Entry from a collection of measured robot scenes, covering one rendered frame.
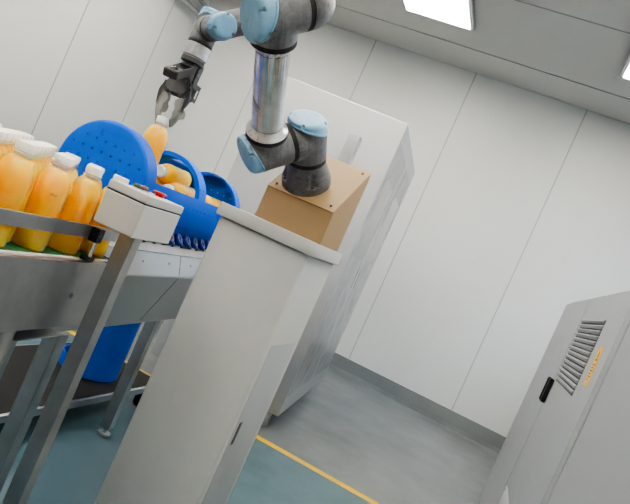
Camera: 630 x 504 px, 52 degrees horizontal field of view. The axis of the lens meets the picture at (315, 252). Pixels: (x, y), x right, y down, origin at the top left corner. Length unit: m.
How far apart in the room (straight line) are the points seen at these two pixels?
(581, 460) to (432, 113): 5.15
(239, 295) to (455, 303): 4.91
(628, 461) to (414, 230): 4.73
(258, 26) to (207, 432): 1.10
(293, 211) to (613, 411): 1.18
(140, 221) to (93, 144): 0.53
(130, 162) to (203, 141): 5.78
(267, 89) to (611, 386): 1.41
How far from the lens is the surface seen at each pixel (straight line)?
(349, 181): 1.99
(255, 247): 1.84
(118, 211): 1.45
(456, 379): 6.65
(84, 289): 1.61
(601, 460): 2.29
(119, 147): 1.88
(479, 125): 6.90
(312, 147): 1.84
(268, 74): 1.62
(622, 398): 2.27
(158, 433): 1.99
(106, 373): 3.16
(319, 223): 1.88
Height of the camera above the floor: 1.16
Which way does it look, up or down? 1 degrees down
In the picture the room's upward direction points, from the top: 24 degrees clockwise
